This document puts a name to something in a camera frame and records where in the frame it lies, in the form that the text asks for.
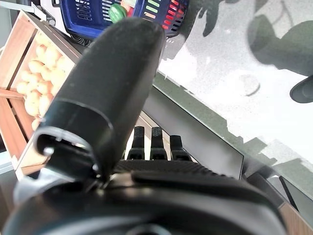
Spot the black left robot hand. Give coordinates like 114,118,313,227
0,17,287,235

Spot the blue plastic shopping basket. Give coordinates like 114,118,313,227
59,0,190,40

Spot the green bell pepper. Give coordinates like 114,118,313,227
108,3,127,24

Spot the wooden produce crate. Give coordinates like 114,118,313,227
0,9,83,181

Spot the dark display shelf panel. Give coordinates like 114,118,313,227
140,85,246,181

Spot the black robot foot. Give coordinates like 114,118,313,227
289,75,313,104

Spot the wooden shelf board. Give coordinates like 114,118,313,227
278,200,313,235

